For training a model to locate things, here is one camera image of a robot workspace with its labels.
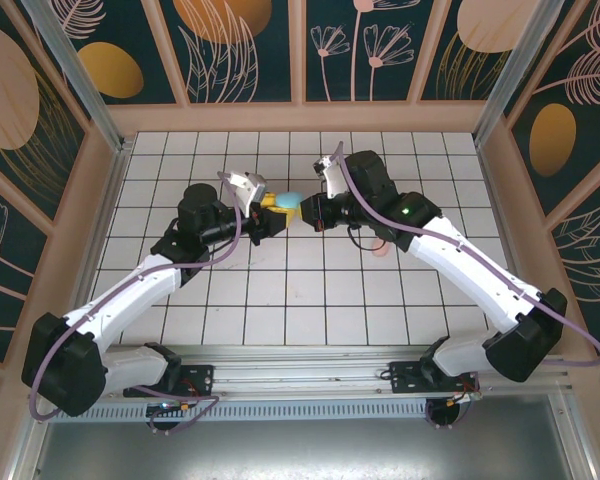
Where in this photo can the aluminium side rail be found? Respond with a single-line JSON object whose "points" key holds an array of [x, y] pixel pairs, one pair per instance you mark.
{"points": [[500, 215], [111, 200]]}

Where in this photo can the pale disc wall panel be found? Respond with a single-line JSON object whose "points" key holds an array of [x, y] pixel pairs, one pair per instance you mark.
{"points": [[10, 100], [480, 30]]}

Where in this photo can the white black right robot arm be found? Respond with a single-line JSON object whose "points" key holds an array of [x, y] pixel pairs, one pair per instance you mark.
{"points": [[470, 280]]}

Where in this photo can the aluminium corner post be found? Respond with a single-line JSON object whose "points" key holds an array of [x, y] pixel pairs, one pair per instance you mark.
{"points": [[75, 75], [511, 75]]}

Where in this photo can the orange disc leaves wall panel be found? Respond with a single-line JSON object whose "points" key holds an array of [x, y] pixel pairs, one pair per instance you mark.
{"points": [[230, 50]]}

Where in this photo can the sheet metal base plate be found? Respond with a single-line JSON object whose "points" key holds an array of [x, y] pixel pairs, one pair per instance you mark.
{"points": [[300, 450]]}

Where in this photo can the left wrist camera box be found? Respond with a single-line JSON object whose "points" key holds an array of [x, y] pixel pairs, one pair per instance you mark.
{"points": [[250, 192]]}

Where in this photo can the pink feather wall panel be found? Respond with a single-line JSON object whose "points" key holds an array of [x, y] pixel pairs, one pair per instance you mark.
{"points": [[590, 250]]}

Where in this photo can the pink earbud charging case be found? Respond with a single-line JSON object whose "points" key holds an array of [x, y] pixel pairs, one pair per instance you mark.
{"points": [[380, 247]]}

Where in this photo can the pink flower wall panel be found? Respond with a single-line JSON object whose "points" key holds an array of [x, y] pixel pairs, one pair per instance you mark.
{"points": [[0, 260]]}

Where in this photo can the pink flowers wall panel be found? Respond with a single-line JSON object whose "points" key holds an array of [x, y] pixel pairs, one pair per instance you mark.
{"points": [[340, 60]]}

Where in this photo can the orange oval feather wall panel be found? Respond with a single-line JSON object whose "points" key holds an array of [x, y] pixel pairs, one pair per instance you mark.
{"points": [[552, 140]]}

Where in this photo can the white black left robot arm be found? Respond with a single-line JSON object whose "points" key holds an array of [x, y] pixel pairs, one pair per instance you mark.
{"points": [[130, 295]]}

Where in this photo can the blue earbud charging case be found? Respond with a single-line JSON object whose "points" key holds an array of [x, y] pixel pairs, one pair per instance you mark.
{"points": [[289, 200]]}

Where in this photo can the yellow oval wall panel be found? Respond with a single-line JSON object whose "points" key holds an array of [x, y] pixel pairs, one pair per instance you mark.
{"points": [[110, 70]]}

